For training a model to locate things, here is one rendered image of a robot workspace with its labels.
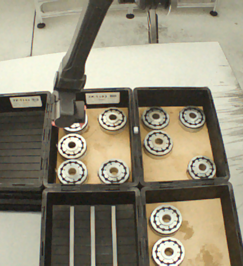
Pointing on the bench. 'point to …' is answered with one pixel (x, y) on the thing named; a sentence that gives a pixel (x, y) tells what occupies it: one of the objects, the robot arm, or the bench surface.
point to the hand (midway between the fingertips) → (72, 125)
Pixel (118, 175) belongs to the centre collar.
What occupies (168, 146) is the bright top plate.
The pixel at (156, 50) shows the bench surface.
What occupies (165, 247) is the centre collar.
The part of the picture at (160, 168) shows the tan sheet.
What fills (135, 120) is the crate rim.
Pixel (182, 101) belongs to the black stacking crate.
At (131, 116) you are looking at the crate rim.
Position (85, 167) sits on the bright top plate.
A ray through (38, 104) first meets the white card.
